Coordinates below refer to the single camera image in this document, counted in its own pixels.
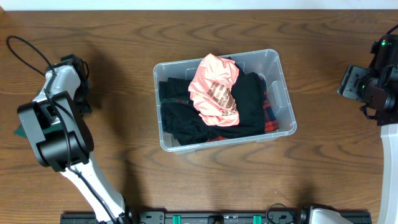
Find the pink garment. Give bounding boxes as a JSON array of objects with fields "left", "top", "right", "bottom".
[{"left": 188, "top": 54, "right": 239, "bottom": 127}]

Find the black hooded garment large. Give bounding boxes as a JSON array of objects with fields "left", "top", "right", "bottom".
[{"left": 205, "top": 57, "right": 267, "bottom": 141}]

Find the black garment with tape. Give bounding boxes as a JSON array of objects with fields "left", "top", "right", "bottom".
[{"left": 159, "top": 77, "right": 210, "bottom": 146}]

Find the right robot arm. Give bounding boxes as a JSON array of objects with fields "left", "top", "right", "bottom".
[{"left": 337, "top": 31, "right": 397, "bottom": 223}]

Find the red black plaid shirt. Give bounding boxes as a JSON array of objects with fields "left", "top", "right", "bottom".
[{"left": 205, "top": 76, "right": 280, "bottom": 143}]

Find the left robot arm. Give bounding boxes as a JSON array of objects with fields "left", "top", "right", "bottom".
[{"left": 17, "top": 55, "right": 133, "bottom": 223}]

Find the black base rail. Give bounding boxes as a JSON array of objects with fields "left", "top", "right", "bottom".
[{"left": 60, "top": 203, "right": 372, "bottom": 224}]

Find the dark green cloth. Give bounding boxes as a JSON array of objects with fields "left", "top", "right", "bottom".
[{"left": 13, "top": 90, "right": 60, "bottom": 138}]

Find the clear plastic storage bin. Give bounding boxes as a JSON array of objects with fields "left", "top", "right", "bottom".
[{"left": 153, "top": 49, "right": 297, "bottom": 153}]

